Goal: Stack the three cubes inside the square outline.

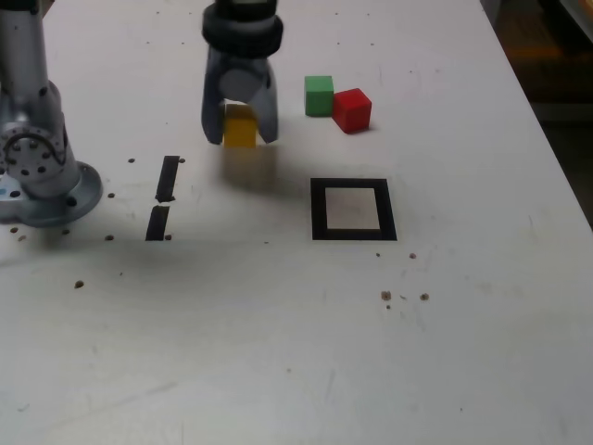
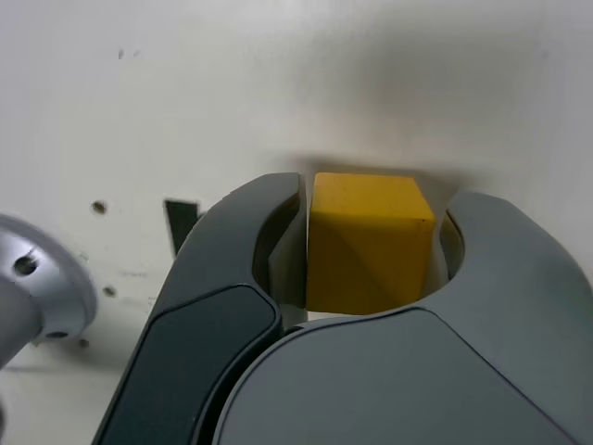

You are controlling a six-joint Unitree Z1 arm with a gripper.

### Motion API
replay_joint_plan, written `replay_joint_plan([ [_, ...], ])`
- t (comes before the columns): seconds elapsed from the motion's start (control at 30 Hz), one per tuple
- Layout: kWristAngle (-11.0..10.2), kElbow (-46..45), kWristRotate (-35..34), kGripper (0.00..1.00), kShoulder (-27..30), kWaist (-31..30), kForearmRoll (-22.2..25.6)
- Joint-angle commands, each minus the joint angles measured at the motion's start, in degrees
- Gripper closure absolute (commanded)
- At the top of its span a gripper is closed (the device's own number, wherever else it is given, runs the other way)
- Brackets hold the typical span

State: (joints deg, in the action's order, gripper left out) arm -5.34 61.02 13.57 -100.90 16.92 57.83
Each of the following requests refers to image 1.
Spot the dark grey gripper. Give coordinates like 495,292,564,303
201,44,280,146

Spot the yellow cube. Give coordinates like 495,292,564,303
221,103,259,149

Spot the green cube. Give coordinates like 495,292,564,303
304,75,335,117

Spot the red cube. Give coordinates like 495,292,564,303
332,87,373,134

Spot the black tape square outline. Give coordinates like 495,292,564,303
309,177,398,242

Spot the black tape strip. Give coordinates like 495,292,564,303
145,155,181,243

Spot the brown wooden furniture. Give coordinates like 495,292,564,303
481,0,593,104

